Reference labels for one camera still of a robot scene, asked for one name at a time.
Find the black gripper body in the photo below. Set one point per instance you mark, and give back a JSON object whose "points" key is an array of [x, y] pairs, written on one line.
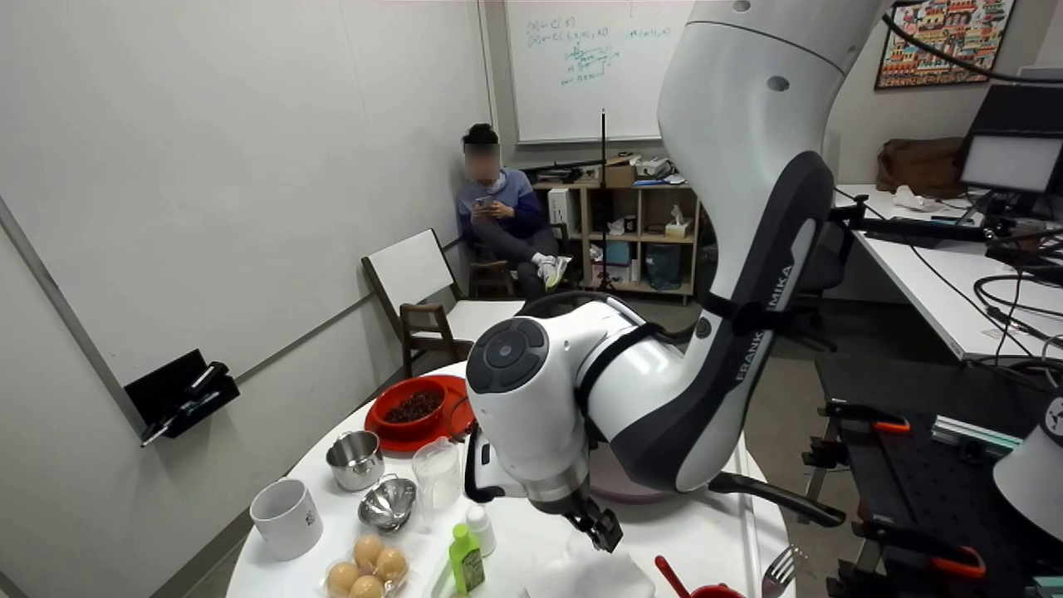
{"points": [[592, 522]]}

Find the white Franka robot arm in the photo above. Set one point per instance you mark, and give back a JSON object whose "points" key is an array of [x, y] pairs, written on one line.
{"points": [[753, 166]]}

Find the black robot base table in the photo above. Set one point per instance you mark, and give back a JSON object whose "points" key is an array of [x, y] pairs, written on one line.
{"points": [[940, 485]]}

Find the small white bottle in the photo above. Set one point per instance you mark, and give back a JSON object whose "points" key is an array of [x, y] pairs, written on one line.
{"points": [[479, 532]]}

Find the green squeeze bottle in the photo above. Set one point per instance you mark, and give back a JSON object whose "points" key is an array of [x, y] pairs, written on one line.
{"points": [[466, 560]]}

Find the red measuring cup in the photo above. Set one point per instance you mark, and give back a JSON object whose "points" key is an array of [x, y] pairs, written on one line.
{"points": [[714, 593]]}

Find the clear plastic cup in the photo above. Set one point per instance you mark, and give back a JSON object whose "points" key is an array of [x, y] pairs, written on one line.
{"points": [[432, 476]]}

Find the metal fork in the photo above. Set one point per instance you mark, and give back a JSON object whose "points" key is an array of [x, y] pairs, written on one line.
{"points": [[783, 572]]}

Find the small steel bowl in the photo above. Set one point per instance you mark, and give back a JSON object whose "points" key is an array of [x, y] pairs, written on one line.
{"points": [[388, 504]]}

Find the round bread roll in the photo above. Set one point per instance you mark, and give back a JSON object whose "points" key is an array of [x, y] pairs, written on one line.
{"points": [[391, 566], [365, 589], [370, 550], [343, 577]]}

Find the red bowl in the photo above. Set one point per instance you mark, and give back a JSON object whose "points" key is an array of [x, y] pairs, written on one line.
{"points": [[413, 406]]}

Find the steel cup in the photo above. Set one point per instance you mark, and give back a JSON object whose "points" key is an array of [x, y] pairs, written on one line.
{"points": [[352, 463]]}

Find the wooden shelf unit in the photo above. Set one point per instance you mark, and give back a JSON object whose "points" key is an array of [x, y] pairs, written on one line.
{"points": [[637, 236]]}

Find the white mug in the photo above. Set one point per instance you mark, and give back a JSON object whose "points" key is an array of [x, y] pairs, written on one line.
{"points": [[288, 519]]}

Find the wooden chair with white panels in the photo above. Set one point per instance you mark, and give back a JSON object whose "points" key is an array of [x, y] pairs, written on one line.
{"points": [[415, 269]]}

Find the seated person in blue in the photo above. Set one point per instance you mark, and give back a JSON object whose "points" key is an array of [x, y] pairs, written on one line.
{"points": [[499, 212]]}

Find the black office chair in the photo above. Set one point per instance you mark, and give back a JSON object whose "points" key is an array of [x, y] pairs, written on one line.
{"points": [[824, 266]]}

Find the pale green metal bar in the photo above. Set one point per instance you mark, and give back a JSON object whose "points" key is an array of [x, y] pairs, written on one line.
{"points": [[973, 432]]}

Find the white desk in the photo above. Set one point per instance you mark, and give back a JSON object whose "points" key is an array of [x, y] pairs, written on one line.
{"points": [[940, 287]]}

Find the white conical device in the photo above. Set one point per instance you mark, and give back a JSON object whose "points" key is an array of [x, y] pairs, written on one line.
{"points": [[1032, 476]]}

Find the brown cardboard box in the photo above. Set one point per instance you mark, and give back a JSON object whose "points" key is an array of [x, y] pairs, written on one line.
{"points": [[919, 166]]}

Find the computer monitor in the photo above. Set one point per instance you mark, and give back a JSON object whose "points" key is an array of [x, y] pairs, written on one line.
{"points": [[1015, 161]]}

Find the black wall marker holder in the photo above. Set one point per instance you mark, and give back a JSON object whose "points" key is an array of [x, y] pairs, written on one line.
{"points": [[169, 393]]}

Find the large wall whiteboard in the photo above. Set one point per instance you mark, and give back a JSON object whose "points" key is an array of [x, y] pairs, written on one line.
{"points": [[575, 67]]}

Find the colourful wall poster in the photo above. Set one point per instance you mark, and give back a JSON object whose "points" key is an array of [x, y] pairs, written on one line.
{"points": [[940, 38]]}

